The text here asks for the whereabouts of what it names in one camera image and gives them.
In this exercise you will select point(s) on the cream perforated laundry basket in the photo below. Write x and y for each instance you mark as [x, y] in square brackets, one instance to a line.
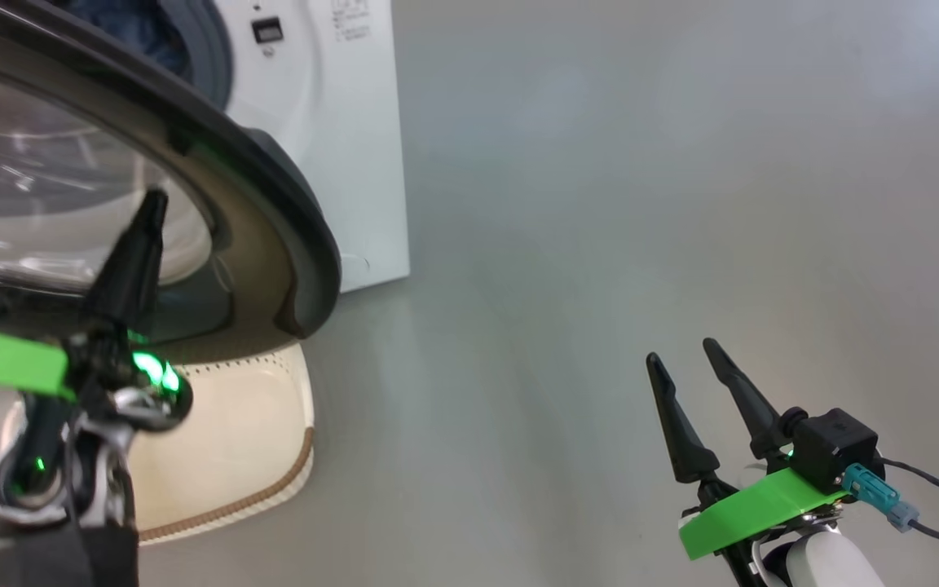
[225, 440]

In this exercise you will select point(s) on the round white filter cover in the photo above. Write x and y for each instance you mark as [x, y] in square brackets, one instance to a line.
[359, 265]

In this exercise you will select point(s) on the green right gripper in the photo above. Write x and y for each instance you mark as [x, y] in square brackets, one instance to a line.
[755, 509]

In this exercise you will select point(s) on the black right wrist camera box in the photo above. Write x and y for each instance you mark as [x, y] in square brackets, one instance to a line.
[836, 448]

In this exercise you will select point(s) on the small printed text label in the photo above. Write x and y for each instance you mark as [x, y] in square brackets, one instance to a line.
[351, 20]

